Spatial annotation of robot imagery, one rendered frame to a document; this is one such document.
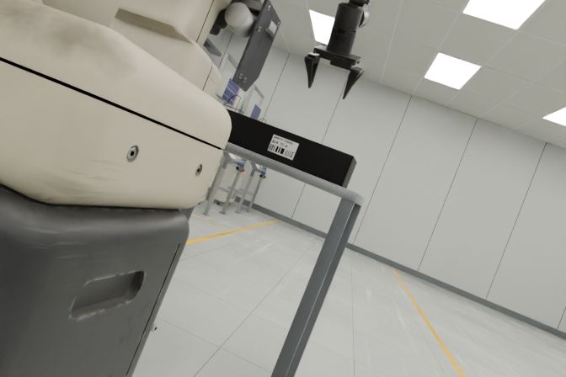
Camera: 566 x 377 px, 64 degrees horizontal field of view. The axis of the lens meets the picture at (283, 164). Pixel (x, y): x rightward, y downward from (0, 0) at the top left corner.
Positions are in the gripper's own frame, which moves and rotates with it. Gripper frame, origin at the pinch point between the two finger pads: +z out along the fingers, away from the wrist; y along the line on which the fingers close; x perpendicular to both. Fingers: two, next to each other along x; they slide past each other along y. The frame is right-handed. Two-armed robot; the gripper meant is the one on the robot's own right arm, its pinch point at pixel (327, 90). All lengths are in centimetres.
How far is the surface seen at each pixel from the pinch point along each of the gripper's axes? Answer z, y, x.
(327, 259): 52, -12, -11
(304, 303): 65, -10, -5
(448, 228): 324, -130, -660
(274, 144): 32, 20, -34
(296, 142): 28.9, 12.9, -35.2
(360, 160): 265, 52, -672
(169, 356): 113, 30, -4
